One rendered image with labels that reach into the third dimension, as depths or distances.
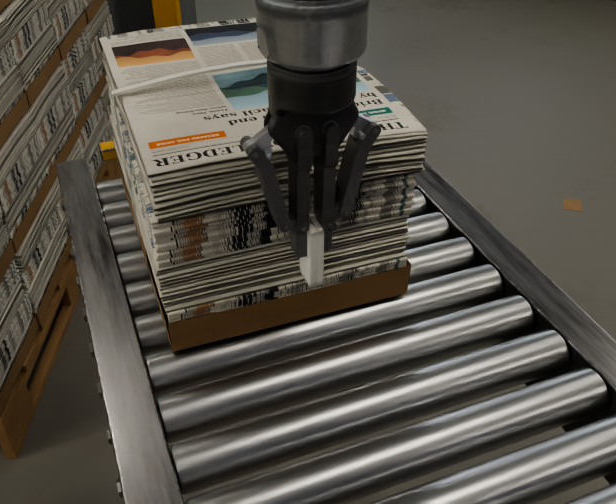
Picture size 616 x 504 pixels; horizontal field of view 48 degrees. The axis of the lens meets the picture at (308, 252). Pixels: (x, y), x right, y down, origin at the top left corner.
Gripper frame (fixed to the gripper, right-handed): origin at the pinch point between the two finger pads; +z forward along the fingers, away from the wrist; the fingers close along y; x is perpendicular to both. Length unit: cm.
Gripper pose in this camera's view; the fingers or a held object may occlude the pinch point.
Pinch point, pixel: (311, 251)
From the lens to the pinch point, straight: 69.3
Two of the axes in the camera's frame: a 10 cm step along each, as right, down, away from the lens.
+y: -9.3, 2.2, -2.9
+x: 3.7, 5.6, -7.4
